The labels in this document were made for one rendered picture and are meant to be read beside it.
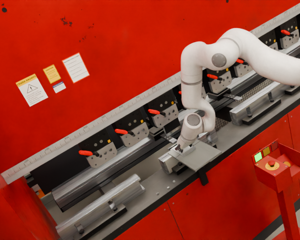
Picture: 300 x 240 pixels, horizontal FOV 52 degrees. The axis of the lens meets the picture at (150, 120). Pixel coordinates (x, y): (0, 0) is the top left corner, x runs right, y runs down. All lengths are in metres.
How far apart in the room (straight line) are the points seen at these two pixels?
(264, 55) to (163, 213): 1.00
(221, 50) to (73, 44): 0.65
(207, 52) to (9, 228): 1.00
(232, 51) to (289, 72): 0.21
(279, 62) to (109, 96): 0.77
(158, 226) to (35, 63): 1.05
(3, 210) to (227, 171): 1.22
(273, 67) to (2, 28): 1.02
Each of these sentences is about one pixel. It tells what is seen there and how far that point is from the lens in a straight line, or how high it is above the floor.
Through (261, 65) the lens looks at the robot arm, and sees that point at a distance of 1.16.
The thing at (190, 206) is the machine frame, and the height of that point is 0.69.
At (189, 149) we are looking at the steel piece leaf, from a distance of 1.68.
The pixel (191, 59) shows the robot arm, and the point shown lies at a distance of 1.24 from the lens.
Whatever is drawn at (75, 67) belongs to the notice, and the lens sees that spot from 1.42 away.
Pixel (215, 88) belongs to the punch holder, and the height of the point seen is 1.21.
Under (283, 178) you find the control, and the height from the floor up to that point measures 0.73.
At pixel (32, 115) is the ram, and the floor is 1.56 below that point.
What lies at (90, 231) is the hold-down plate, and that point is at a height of 0.90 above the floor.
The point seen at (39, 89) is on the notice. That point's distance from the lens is 1.40.
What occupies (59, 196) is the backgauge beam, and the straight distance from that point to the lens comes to 1.91.
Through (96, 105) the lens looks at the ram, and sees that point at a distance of 1.48.
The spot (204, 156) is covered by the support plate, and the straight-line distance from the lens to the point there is 1.63.
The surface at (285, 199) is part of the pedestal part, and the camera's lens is 2.00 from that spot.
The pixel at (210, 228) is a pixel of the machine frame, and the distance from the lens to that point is 2.04.
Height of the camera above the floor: 1.95
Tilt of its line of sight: 26 degrees down
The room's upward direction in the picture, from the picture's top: 22 degrees counter-clockwise
